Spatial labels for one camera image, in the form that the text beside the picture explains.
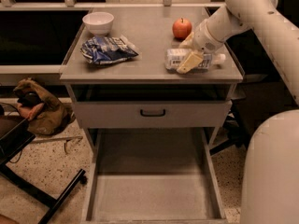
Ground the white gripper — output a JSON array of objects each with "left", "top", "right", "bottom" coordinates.
[{"left": 177, "top": 19, "right": 224, "bottom": 74}]

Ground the clear plastic water bottle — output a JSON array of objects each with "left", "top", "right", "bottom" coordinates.
[{"left": 165, "top": 49, "right": 226, "bottom": 70}]

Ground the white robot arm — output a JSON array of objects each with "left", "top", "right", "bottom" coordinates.
[{"left": 183, "top": 0, "right": 299, "bottom": 224}]

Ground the grey drawer cabinet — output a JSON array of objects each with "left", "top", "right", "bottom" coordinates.
[{"left": 61, "top": 6, "right": 242, "bottom": 224}]

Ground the closed upper drawer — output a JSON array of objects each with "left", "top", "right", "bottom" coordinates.
[{"left": 73, "top": 101, "right": 232, "bottom": 128}]

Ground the open lower drawer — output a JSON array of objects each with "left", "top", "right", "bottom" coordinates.
[{"left": 80, "top": 128, "right": 227, "bottom": 224}]

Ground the red apple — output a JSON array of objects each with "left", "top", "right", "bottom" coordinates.
[{"left": 172, "top": 18, "right": 192, "bottom": 39}]

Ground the black office chair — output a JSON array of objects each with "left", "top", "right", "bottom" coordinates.
[{"left": 210, "top": 78, "right": 268, "bottom": 155}]

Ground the blue chip bag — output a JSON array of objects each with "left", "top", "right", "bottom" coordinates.
[{"left": 80, "top": 35, "right": 138, "bottom": 65}]

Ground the white ceramic bowl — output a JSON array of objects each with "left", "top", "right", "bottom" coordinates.
[{"left": 82, "top": 12, "right": 114, "bottom": 35}]

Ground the brown bag on floor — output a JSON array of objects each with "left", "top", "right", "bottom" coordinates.
[{"left": 13, "top": 78, "right": 70, "bottom": 135}]

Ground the black stand with base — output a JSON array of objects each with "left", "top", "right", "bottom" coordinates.
[{"left": 0, "top": 121, "right": 90, "bottom": 224}]

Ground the black drawer handle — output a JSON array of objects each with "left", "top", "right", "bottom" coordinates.
[{"left": 139, "top": 109, "right": 166, "bottom": 118}]

